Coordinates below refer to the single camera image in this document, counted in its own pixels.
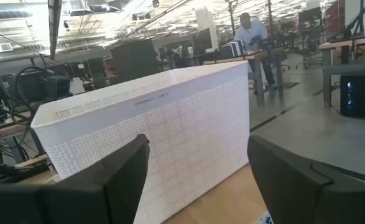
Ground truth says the blue white patterned pack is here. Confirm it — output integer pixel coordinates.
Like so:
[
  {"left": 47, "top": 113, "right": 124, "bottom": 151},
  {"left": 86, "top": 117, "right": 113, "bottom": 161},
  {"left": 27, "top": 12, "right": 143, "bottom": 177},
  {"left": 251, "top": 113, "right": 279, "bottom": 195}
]
[{"left": 252, "top": 212, "right": 275, "bottom": 224}]

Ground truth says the black office chair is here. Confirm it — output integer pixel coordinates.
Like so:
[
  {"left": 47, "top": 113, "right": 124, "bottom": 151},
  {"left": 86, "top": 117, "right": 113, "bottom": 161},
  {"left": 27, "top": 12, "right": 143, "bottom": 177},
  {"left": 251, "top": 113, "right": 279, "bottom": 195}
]
[{"left": 295, "top": 26, "right": 323, "bottom": 70}]

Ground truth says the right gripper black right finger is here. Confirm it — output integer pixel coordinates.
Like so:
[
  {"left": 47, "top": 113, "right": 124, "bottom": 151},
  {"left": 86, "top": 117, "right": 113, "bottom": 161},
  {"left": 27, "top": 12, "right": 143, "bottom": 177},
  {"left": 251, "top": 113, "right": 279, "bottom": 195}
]
[{"left": 247, "top": 135, "right": 365, "bottom": 224}]

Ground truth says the white perforated plastic basket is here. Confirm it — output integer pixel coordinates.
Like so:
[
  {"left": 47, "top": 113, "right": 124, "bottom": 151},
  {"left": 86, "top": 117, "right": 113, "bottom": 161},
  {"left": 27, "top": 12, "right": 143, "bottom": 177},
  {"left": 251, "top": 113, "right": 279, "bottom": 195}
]
[{"left": 30, "top": 60, "right": 251, "bottom": 224}]

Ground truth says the blue white striped box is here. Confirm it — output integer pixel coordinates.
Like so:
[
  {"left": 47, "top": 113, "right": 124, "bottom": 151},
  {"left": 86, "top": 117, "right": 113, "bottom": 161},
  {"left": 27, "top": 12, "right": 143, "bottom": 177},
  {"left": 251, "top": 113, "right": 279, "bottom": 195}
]
[{"left": 221, "top": 39, "right": 246, "bottom": 59}]

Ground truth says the wooden desk with grey legs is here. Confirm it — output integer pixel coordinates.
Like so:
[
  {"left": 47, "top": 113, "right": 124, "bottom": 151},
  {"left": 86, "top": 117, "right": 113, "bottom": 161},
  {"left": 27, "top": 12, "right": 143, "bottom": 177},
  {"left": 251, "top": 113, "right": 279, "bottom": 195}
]
[{"left": 318, "top": 35, "right": 365, "bottom": 109}]

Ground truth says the black cabinet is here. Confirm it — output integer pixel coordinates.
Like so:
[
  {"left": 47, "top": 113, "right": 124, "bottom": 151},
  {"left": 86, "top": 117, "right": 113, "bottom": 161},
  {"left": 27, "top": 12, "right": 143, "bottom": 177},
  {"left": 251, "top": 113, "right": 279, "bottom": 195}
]
[{"left": 110, "top": 39, "right": 161, "bottom": 84}]

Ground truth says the black metal table frame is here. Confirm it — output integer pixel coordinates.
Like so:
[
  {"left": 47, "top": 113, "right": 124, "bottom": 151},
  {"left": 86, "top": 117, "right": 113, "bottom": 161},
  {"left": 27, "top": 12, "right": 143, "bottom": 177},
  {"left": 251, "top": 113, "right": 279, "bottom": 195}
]
[{"left": 0, "top": 160, "right": 51, "bottom": 185}]

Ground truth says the wooden workbench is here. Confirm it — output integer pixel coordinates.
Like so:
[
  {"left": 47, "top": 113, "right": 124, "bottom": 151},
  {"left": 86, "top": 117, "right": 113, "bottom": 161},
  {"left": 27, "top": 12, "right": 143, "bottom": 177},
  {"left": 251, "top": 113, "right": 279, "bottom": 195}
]
[{"left": 200, "top": 49, "right": 285, "bottom": 106}]

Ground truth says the black equipment with cables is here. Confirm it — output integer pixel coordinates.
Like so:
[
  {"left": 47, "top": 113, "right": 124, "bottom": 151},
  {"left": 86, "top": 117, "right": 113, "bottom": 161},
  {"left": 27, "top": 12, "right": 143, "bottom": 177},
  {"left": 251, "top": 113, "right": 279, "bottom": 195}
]
[{"left": 1, "top": 65, "right": 73, "bottom": 106}]

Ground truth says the person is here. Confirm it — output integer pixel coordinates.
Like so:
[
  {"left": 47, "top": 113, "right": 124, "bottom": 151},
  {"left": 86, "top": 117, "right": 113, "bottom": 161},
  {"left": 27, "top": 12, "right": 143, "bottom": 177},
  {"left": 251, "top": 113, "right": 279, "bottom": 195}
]
[{"left": 233, "top": 12, "right": 278, "bottom": 94}]

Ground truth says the black computer tower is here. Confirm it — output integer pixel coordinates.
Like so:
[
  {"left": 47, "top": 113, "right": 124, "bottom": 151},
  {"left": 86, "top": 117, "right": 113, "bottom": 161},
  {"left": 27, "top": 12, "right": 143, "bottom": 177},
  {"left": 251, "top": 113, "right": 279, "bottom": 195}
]
[{"left": 340, "top": 74, "right": 365, "bottom": 121}]

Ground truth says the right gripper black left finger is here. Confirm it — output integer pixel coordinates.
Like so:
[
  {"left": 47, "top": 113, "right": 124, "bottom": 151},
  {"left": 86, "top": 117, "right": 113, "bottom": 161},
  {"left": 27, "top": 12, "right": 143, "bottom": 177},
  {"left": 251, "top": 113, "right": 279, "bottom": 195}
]
[{"left": 0, "top": 133, "right": 150, "bottom": 224}]

